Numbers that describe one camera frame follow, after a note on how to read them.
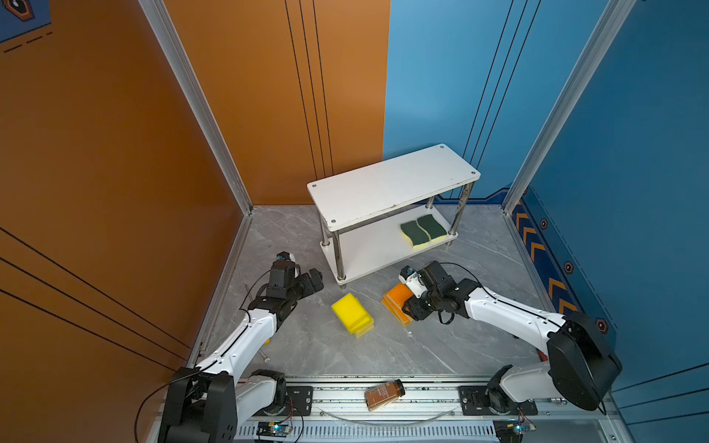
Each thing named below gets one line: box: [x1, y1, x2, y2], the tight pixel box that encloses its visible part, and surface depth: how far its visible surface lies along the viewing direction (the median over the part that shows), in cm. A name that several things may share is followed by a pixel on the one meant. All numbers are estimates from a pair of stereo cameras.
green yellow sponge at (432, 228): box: [417, 214, 448, 242], surface depth 105 cm
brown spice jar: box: [363, 379, 406, 412], surface depth 73 cm
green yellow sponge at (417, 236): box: [399, 220, 432, 250], surface depth 102 cm
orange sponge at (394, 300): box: [382, 282, 414, 315], surface depth 89 cm
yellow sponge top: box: [331, 292, 370, 334], surface depth 81 cm
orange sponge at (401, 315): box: [381, 294, 414, 327], surface depth 87 cm
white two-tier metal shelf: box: [307, 143, 481, 289], surface depth 84 cm
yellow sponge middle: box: [348, 316, 374, 336], surface depth 81 cm
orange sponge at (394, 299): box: [382, 287, 414, 327], surface depth 88 cm
